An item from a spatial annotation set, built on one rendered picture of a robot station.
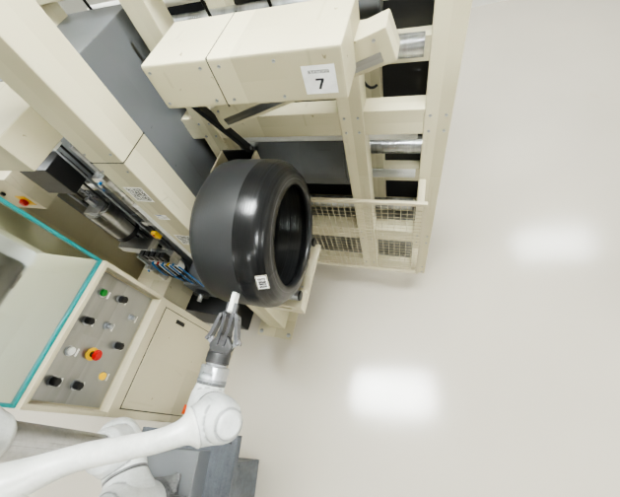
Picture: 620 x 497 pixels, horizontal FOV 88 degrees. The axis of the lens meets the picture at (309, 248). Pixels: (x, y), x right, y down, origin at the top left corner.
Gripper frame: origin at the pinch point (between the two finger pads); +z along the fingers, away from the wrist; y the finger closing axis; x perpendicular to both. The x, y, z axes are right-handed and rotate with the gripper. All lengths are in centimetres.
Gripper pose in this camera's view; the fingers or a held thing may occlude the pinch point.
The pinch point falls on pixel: (234, 302)
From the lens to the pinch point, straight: 114.1
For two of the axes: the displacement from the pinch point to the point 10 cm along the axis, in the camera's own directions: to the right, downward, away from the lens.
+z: 1.9, -9.2, 3.4
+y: -9.5, -0.9, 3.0
